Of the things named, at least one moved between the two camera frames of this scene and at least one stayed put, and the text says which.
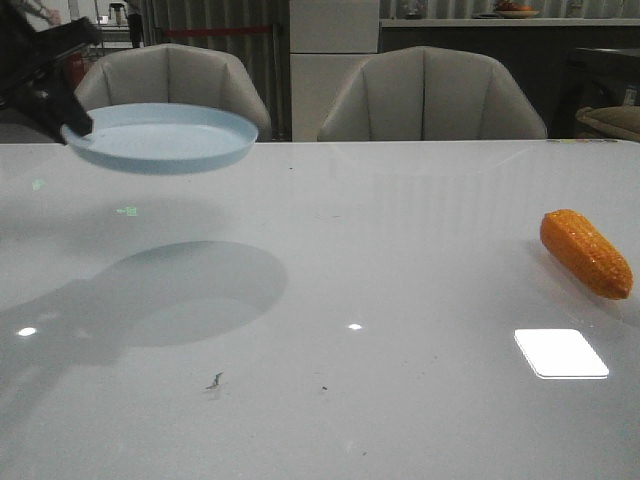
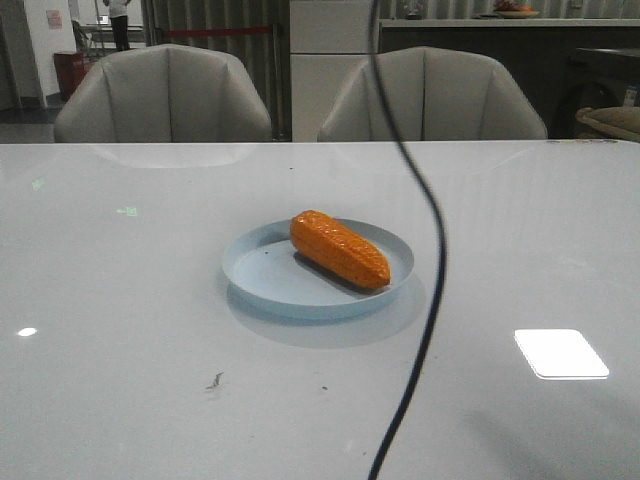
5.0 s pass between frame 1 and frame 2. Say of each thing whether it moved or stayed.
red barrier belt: stayed
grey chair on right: stayed
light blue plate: moved
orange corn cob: moved
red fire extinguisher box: stayed
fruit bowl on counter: stayed
